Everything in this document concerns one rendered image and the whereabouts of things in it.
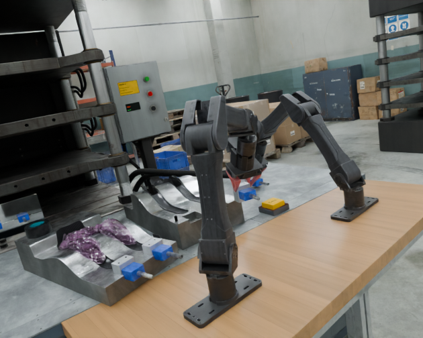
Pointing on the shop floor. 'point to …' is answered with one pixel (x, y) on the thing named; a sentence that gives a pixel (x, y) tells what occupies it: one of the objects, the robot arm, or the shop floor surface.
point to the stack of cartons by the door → (370, 97)
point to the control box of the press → (138, 108)
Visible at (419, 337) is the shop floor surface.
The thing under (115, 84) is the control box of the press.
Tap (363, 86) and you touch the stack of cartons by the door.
